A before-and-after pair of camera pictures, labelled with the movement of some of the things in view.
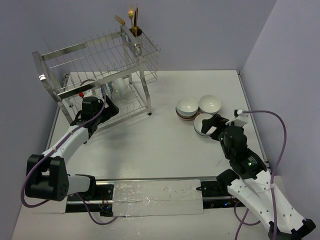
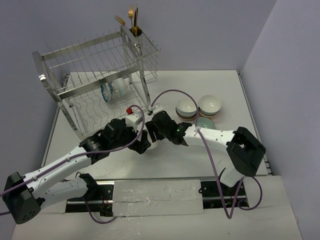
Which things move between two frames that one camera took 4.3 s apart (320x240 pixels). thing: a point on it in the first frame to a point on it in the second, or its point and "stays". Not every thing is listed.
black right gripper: [216, 120] to [151, 127]
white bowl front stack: [198, 124] to [154, 144]
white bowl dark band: [120, 87] stays
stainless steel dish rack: [123, 61] stays
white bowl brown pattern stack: [186, 108] stays
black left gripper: [110, 110] to [139, 141]
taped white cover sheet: [157, 197] stays
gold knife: [135, 28] stays
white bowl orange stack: [209, 104] stays
